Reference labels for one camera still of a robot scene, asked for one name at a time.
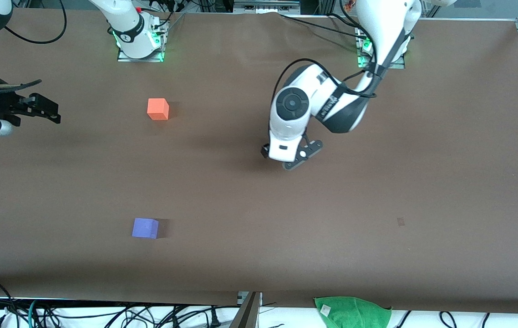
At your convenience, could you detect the green microfibre cloth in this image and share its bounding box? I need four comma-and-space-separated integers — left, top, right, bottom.
314, 296, 392, 328

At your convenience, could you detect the orange foam block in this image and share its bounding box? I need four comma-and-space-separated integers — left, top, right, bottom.
147, 98, 170, 121

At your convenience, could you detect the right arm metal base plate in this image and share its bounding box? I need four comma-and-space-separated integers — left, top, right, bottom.
117, 22, 166, 62

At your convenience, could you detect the teal cable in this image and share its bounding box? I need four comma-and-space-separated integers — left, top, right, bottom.
26, 299, 40, 328

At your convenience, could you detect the purple foam block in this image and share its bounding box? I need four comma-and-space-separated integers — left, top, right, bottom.
132, 218, 159, 239

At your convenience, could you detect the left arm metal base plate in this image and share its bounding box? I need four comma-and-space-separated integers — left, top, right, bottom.
358, 26, 406, 69

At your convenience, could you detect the long black base cable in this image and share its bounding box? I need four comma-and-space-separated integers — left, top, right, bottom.
279, 14, 369, 41

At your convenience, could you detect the aluminium post with bracket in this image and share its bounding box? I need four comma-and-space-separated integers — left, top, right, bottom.
229, 291, 264, 328

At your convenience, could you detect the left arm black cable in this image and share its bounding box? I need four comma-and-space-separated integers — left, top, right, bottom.
272, 0, 379, 110

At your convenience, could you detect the aluminium rail with sockets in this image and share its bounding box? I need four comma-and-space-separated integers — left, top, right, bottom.
234, 0, 301, 15

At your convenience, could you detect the brown table cover sheet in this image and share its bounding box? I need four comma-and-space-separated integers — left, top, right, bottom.
0, 8, 518, 315

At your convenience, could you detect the black cable tangle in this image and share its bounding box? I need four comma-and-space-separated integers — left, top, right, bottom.
36, 302, 241, 328

